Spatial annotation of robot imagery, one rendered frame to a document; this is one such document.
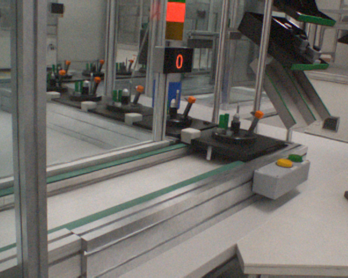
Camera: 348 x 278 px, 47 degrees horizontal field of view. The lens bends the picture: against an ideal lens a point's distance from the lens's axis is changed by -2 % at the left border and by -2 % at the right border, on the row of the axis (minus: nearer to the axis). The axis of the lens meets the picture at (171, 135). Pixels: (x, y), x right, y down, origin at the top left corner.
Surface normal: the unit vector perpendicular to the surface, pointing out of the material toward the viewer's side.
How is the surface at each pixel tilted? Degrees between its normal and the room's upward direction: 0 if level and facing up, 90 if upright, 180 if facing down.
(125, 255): 90
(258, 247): 0
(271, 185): 90
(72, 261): 90
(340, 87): 90
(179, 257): 0
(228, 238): 0
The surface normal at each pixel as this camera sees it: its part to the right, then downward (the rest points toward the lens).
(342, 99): -0.67, 0.14
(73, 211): 0.07, -0.96
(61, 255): 0.76, 0.22
